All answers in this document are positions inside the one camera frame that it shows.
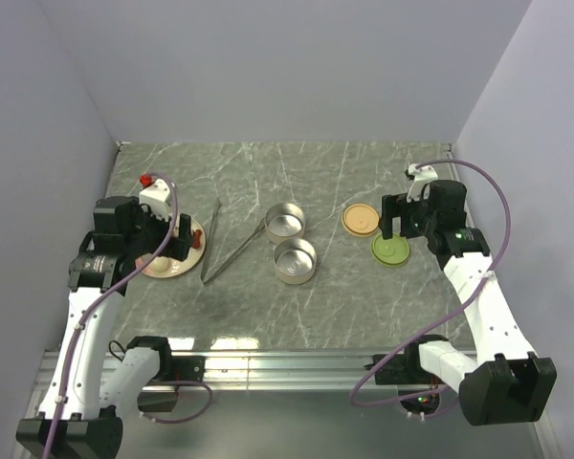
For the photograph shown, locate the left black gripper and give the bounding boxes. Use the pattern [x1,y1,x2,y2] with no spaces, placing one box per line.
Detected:
[124,196,193,260]

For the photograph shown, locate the white egg ball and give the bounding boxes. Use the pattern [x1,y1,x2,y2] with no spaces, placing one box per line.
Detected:
[149,256,171,273]

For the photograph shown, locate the metal tongs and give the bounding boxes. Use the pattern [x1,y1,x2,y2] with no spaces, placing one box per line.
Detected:
[200,198,264,286]

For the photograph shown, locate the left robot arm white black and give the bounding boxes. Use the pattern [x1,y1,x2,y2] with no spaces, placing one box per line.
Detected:
[15,186,193,458]

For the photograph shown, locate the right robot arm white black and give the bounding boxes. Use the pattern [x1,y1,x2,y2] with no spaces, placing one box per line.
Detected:
[379,180,557,426]

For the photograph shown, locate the far steel lunch bowl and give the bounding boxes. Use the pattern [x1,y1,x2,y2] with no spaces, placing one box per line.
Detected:
[264,203,306,245]

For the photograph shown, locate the steel lunch bowl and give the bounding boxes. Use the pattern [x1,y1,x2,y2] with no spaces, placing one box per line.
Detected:
[273,238,317,285]
[264,203,306,245]

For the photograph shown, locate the near steel lunch bowl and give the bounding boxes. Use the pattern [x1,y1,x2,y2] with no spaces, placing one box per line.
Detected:
[273,238,317,285]

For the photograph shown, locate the orange red food pieces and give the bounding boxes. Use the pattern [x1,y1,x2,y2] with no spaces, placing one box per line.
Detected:
[191,229,203,250]

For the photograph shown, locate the orange round lid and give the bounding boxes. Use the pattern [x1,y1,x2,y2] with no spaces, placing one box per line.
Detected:
[342,203,380,237]

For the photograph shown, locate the green round lid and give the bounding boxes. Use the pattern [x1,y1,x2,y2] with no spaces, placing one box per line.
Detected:
[370,233,410,267]

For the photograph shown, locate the pink white plate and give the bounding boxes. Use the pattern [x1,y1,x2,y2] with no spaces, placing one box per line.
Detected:
[139,217,207,280]

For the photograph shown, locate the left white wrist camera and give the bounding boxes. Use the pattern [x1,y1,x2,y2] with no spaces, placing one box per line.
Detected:
[139,174,172,221]

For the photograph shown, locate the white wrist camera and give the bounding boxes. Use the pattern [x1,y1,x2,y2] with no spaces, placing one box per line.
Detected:
[406,164,438,203]
[139,174,172,221]

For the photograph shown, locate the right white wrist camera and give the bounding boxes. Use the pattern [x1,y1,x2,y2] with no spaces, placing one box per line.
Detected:
[406,164,438,203]

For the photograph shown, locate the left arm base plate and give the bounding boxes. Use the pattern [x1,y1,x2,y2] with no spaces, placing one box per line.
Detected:
[162,355,206,383]

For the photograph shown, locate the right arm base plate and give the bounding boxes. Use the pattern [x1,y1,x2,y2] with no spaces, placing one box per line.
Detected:
[374,354,430,385]

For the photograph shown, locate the aluminium mounting rail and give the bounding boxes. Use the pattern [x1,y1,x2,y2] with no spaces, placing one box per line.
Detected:
[26,348,479,398]

